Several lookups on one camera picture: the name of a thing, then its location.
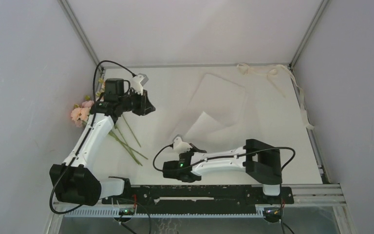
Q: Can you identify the black mounting rail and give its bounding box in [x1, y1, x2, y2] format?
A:
[101, 185, 295, 215]

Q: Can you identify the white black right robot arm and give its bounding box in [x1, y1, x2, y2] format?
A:
[154, 136, 282, 203]

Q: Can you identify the pink fake flower bouquet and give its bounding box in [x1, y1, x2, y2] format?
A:
[70, 77, 149, 167]

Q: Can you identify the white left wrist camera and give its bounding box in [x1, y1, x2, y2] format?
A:
[130, 73, 149, 95]

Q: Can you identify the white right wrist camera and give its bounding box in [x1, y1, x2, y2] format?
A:
[172, 136, 192, 154]

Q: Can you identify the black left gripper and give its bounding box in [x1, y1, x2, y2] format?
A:
[119, 88, 156, 116]

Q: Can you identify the cream ribbon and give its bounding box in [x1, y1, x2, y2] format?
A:
[236, 63, 316, 131]

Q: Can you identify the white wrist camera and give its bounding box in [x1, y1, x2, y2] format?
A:
[172, 136, 192, 154]
[130, 73, 149, 95]

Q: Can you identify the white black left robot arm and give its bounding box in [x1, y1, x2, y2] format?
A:
[49, 74, 155, 206]

